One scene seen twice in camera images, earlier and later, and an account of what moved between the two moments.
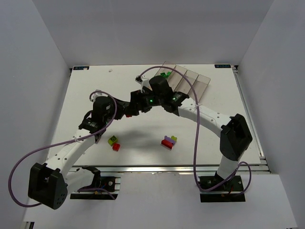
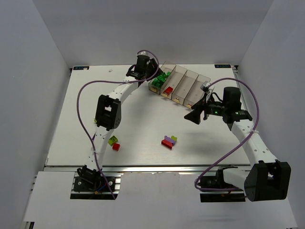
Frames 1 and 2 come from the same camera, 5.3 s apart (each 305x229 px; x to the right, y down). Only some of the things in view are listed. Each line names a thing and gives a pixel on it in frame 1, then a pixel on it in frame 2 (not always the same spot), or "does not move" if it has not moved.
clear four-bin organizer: (184, 81) does not move
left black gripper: (123, 109) → (152, 68)
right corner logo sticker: (222, 66) does not move
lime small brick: (174, 138) does not move
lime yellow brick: (112, 140) does not move
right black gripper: (137, 101) → (205, 110)
